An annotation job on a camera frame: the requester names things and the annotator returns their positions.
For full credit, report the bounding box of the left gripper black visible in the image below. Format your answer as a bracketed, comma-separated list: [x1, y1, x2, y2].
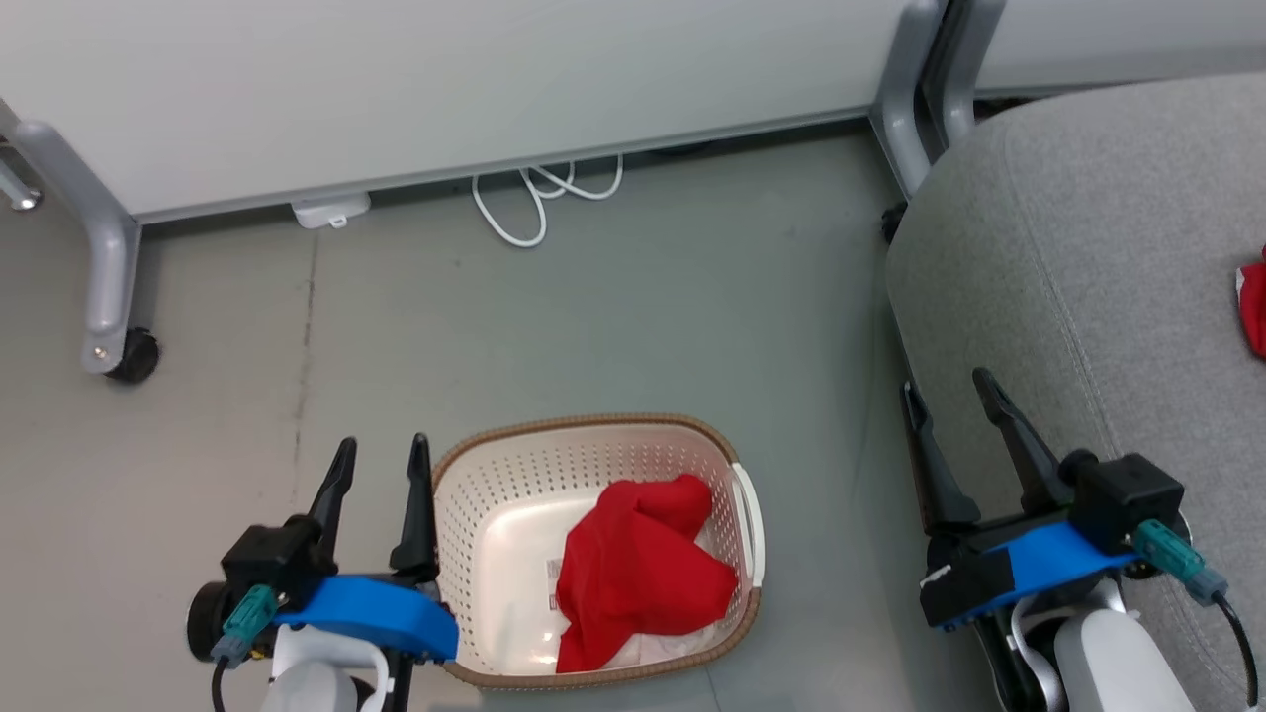
[186, 432, 442, 664]

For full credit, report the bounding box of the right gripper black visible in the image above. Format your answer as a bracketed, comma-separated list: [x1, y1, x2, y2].
[901, 367, 1081, 573]

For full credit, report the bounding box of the red garment with white stripe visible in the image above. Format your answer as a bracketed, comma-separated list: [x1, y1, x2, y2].
[1235, 245, 1266, 360]

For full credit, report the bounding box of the grey fabric sofa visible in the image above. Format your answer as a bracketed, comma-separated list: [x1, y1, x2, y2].
[883, 71, 1266, 712]

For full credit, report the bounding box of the white perforated laundry basket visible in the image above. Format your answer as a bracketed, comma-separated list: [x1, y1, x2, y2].
[432, 413, 766, 690]

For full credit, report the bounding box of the plain red garment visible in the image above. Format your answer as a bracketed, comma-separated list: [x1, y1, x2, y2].
[555, 474, 741, 674]

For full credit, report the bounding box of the white power adapter box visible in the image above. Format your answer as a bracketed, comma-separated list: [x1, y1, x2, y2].
[291, 192, 373, 231]

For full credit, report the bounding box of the long grey partition foot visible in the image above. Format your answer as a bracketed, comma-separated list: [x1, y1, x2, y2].
[8, 121, 142, 376]

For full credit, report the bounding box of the wide white partition panel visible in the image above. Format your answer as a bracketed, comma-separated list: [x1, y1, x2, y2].
[0, 0, 946, 224]

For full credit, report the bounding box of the narrow white partition panel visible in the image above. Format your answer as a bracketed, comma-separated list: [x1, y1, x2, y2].
[974, 0, 1266, 100]

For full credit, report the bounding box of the grey metal table leg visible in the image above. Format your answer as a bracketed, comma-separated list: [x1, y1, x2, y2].
[0, 156, 44, 213]

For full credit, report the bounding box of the left teal plug camera cable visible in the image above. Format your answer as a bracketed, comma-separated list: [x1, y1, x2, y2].
[208, 583, 280, 712]

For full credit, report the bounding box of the teal plug camera cable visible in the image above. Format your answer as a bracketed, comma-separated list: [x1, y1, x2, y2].
[1132, 519, 1262, 709]
[208, 583, 280, 712]

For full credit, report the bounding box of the right teal plug camera cable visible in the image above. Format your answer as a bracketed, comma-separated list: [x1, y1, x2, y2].
[1132, 519, 1262, 709]

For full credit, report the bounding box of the looped white cable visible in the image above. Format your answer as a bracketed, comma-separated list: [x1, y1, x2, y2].
[471, 154, 625, 249]

